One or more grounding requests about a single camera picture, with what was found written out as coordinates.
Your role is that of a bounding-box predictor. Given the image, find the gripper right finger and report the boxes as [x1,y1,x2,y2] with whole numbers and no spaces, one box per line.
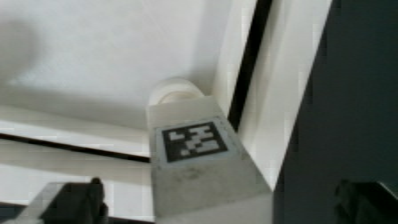
[335,180,398,224]

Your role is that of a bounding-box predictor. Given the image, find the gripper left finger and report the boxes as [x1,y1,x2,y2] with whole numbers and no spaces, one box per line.
[40,177,109,224]

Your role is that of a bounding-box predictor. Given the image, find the white table leg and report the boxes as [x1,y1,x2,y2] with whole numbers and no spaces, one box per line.
[144,94,276,224]

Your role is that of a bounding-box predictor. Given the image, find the white square tabletop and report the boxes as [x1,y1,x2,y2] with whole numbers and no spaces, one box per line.
[0,0,276,160]

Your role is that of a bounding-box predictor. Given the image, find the white U-shaped obstacle fence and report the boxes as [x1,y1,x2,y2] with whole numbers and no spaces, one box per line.
[0,0,333,221]

